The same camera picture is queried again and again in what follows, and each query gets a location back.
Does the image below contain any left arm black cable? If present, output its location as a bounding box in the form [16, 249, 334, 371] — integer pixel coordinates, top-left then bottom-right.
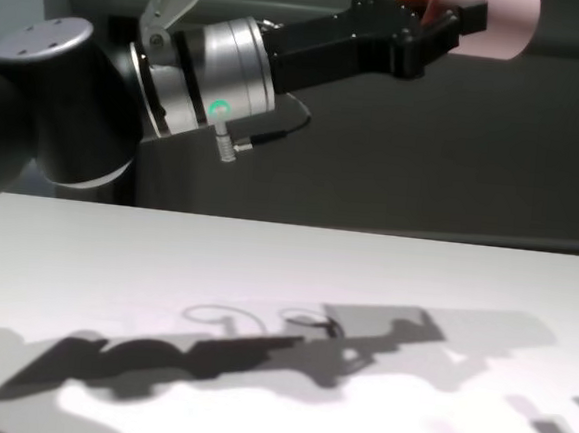
[212, 90, 314, 170]

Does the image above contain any pink plastic cup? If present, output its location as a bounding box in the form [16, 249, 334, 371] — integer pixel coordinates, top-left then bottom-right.
[386, 0, 542, 63]

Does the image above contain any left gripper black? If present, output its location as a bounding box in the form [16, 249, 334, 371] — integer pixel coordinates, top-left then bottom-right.
[258, 0, 490, 111]

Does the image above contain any thin grey railing bar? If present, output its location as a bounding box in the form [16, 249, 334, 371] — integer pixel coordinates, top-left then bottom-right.
[417, 229, 579, 255]

